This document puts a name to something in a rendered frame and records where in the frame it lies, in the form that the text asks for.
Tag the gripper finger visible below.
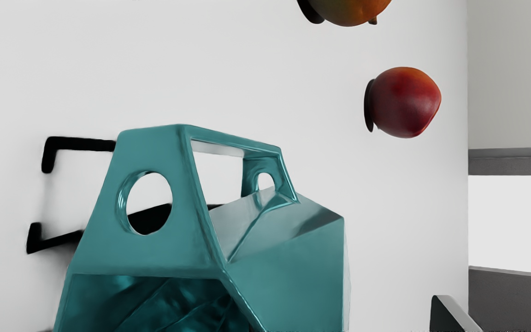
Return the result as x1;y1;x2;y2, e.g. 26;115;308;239
430;295;483;332

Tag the red peach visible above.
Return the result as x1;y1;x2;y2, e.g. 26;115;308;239
369;67;442;139

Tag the orange green mango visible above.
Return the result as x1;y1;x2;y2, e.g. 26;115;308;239
307;0;393;27

